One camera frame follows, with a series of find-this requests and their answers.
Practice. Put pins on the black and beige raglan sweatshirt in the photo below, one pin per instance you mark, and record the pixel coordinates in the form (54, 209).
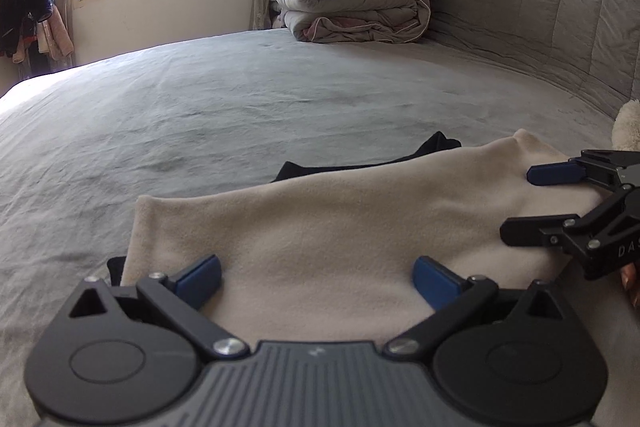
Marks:
(350, 217)

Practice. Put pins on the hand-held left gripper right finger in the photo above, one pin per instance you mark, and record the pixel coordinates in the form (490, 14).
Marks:
(435, 282)

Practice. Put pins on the person's right hand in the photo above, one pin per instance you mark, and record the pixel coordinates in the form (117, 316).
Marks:
(632, 282)

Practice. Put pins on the folded grey pink quilt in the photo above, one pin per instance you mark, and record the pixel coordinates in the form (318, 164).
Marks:
(350, 7)

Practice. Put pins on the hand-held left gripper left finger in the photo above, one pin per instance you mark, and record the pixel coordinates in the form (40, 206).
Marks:
(200, 279)

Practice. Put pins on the white plush toy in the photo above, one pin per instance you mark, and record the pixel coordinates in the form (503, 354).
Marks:
(629, 127)

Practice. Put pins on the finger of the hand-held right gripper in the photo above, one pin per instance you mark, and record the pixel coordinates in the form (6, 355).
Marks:
(555, 173)
(535, 231)

